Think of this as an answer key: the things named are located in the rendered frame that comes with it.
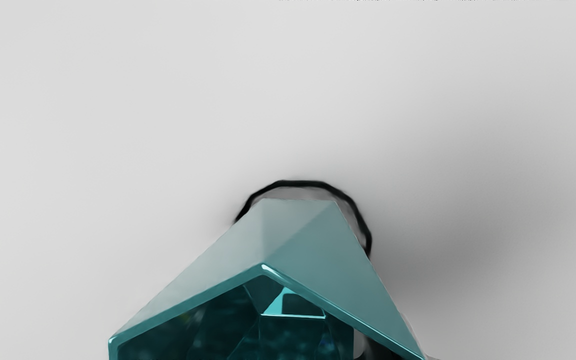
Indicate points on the teal faceted mug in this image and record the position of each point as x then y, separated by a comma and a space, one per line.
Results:
293, 240

